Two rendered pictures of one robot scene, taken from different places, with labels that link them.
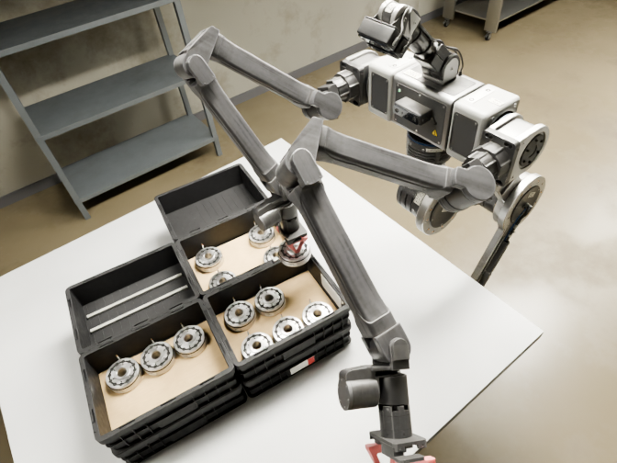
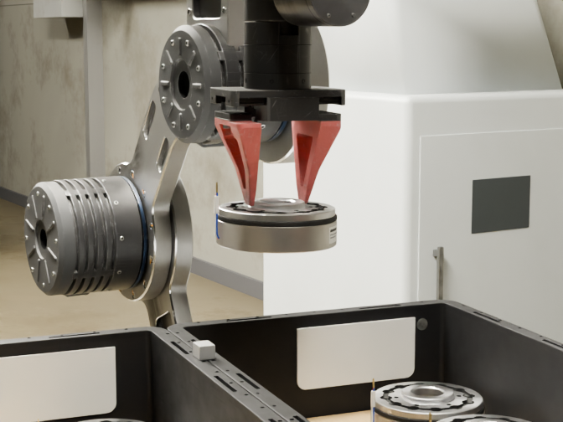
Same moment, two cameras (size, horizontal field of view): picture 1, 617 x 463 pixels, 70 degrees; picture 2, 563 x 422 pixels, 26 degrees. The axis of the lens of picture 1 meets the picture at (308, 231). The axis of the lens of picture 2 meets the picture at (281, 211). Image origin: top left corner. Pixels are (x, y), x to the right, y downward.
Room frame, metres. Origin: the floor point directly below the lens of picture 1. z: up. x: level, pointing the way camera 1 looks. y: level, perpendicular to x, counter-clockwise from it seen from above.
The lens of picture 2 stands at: (0.91, 1.09, 1.19)
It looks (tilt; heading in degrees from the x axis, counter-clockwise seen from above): 8 degrees down; 272
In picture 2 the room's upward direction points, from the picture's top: straight up
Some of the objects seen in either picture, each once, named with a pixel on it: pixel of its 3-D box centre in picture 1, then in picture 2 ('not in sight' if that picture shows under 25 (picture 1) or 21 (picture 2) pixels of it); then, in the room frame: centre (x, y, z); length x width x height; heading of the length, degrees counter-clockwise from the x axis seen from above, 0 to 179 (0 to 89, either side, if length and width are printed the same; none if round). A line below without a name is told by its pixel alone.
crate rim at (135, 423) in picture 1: (155, 364); not in sight; (0.68, 0.50, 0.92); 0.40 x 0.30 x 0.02; 114
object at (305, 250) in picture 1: (294, 248); (276, 210); (0.96, 0.05, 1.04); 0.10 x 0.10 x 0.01
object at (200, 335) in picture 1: (188, 339); not in sight; (0.79, 0.43, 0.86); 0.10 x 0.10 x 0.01
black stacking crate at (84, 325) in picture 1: (137, 302); not in sight; (0.95, 0.62, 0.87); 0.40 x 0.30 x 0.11; 114
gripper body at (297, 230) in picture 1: (289, 221); (277, 66); (0.96, 0.05, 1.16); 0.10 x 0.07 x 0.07; 23
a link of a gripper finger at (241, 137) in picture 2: not in sight; (265, 150); (0.97, 0.06, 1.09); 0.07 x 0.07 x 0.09; 23
